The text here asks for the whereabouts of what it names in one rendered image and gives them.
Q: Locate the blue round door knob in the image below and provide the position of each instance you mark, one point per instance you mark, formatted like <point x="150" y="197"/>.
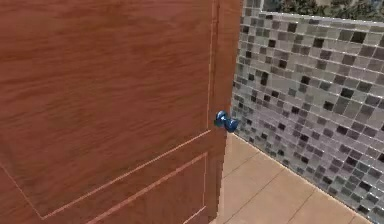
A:
<point x="226" y="121"/>

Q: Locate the brown wooden room door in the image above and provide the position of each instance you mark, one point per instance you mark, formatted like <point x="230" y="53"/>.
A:
<point x="106" y="100"/>

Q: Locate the window with green foliage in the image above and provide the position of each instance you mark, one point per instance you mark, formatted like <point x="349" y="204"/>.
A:
<point x="326" y="8"/>

